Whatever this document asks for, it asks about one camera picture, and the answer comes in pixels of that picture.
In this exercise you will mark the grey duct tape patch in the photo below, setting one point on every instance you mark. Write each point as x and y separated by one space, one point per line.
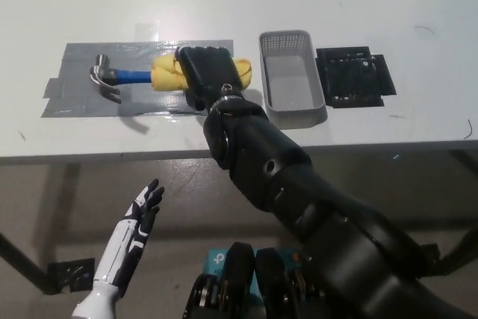
157 104

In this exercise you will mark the black robot body with teal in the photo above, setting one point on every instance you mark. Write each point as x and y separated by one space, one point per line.
242 285

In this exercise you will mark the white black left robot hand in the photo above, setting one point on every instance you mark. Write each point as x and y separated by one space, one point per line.
130 237

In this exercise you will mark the black table leg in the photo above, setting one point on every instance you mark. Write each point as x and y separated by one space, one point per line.
22 261
461 251

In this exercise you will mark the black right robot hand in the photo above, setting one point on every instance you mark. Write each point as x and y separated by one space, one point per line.
211 72

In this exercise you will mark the gray perforated plastic container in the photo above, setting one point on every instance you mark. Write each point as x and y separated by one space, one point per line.
289 80

